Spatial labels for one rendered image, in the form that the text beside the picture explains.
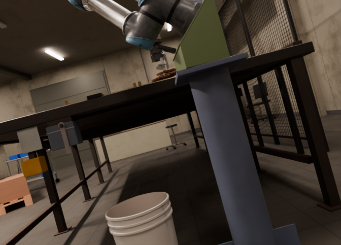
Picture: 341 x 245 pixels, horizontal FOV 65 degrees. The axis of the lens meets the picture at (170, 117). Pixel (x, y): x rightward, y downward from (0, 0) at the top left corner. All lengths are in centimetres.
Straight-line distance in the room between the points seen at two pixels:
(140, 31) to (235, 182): 71
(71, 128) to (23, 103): 1104
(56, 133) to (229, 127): 85
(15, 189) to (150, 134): 392
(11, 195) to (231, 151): 417
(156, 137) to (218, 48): 659
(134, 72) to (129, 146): 434
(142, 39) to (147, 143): 650
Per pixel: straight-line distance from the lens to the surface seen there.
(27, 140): 151
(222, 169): 108
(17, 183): 486
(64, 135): 141
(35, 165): 148
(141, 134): 755
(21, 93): 1250
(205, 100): 105
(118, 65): 1130
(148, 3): 115
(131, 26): 117
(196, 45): 101
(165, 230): 123
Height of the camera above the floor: 71
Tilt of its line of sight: level
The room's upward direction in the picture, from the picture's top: 15 degrees counter-clockwise
